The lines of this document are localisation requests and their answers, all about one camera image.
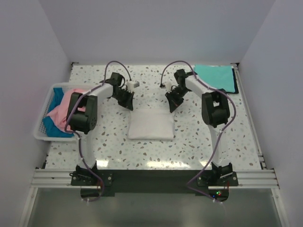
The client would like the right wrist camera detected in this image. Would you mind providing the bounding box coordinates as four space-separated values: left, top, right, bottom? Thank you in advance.
164 81 172 92

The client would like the folded black t shirt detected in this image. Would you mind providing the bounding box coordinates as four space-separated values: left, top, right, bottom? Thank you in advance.
212 66 239 94

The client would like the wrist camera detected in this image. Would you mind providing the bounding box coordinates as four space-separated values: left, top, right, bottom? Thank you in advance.
126 80 140 90
164 81 172 92

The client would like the white plastic basket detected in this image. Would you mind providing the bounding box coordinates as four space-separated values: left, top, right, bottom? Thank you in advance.
33 82 94 142

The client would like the blue t shirt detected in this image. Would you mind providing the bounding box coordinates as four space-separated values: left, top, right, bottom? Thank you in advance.
43 87 73 138

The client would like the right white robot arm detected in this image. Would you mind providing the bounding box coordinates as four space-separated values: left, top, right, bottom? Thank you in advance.
165 69 233 186

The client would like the aluminium frame rail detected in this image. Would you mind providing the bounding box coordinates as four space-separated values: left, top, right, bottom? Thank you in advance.
30 169 280 189

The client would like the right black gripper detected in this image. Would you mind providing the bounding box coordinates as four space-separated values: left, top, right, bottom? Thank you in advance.
166 87 190 113

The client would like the folded teal t shirt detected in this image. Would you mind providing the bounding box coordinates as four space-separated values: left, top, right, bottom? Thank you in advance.
194 64 236 93

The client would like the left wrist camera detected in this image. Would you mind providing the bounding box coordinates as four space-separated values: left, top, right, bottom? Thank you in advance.
126 80 140 90

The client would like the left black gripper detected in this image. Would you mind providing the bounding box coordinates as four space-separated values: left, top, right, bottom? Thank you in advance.
113 88 134 111

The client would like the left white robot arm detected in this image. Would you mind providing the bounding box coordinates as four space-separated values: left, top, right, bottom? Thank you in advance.
64 72 134 185

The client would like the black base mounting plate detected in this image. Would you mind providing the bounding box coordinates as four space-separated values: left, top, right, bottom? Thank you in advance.
69 167 239 201

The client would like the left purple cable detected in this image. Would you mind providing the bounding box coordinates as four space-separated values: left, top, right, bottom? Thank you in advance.
63 61 133 203

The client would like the purple cable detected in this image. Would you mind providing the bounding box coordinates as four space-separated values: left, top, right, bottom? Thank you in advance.
63 61 133 203
160 61 237 198

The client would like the pink t shirt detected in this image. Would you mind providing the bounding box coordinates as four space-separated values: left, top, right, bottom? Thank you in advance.
47 88 85 132

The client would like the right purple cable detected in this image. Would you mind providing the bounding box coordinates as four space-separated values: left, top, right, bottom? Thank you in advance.
160 61 237 198

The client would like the white t shirt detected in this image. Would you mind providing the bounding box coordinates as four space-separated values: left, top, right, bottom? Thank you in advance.
128 108 175 140

